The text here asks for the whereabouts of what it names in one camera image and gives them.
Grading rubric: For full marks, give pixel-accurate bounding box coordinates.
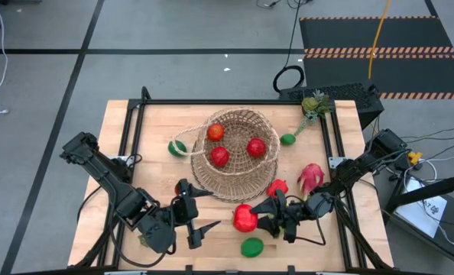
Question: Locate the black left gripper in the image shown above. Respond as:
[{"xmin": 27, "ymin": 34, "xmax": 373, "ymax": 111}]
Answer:
[{"xmin": 173, "ymin": 179, "xmax": 222, "ymax": 249}]

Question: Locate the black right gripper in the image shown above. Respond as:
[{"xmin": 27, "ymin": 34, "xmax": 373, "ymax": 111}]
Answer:
[{"xmin": 251, "ymin": 189, "xmax": 333, "ymax": 242}]

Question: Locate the red bell pepper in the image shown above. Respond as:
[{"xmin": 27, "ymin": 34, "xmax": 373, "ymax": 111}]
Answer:
[{"xmin": 232, "ymin": 203, "xmax": 259, "ymax": 234}]

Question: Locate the dark red round fruit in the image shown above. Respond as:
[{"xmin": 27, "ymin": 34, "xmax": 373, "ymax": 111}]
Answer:
[{"xmin": 210, "ymin": 146, "xmax": 231, "ymax": 169}]

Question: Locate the red apple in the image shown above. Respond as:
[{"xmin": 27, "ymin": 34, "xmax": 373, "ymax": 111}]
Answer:
[
  {"xmin": 246, "ymin": 137, "xmax": 268, "ymax": 159},
  {"xmin": 206, "ymin": 123, "xmax": 225, "ymax": 143}
]

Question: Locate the red fruit with green stem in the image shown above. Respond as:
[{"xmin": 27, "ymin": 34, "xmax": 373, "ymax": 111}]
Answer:
[{"xmin": 265, "ymin": 178, "xmax": 290, "ymax": 199}]

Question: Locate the large green lime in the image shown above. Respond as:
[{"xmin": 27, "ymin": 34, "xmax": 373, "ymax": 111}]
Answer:
[{"xmin": 240, "ymin": 237, "xmax": 265, "ymax": 259}]

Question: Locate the pink dragon fruit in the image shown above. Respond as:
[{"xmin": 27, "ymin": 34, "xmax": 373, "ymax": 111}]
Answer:
[{"xmin": 297, "ymin": 163, "xmax": 326, "ymax": 199}]

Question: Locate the small green lime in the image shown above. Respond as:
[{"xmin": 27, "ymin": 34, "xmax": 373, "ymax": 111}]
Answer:
[
  {"xmin": 279, "ymin": 133, "xmax": 297, "ymax": 147},
  {"xmin": 167, "ymin": 139, "xmax": 188, "ymax": 158}
]

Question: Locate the black computer tower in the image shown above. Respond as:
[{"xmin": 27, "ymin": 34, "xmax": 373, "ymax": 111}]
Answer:
[{"xmin": 278, "ymin": 81, "xmax": 385, "ymax": 129}]

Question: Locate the white paper sheet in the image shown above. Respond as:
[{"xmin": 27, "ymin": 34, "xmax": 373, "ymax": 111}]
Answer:
[{"xmin": 394, "ymin": 177, "xmax": 449, "ymax": 238}]

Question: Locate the black side table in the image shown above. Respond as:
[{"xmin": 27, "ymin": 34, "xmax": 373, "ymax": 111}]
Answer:
[{"xmin": 385, "ymin": 171, "xmax": 454, "ymax": 268}]

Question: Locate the black hazard-striped floor mat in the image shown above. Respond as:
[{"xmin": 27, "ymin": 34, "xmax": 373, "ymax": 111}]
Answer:
[{"xmin": 298, "ymin": 15, "xmax": 454, "ymax": 101}]

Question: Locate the woven basket with rope handles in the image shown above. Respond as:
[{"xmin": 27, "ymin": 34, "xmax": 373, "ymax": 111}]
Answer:
[{"xmin": 170, "ymin": 108, "xmax": 281, "ymax": 176}]

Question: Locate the black aluminium table frame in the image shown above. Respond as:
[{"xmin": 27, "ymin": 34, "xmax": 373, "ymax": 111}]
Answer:
[{"xmin": 114, "ymin": 97, "xmax": 394, "ymax": 270}]

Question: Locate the black floor cable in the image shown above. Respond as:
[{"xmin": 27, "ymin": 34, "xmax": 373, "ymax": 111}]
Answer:
[{"xmin": 271, "ymin": 0, "xmax": 306, "ymax": 94}]

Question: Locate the yellow hanging cable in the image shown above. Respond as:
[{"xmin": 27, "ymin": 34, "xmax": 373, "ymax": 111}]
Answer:
[{"xmin": 367, "ymin": 0, "xmax": 392, "ymax": 80}]

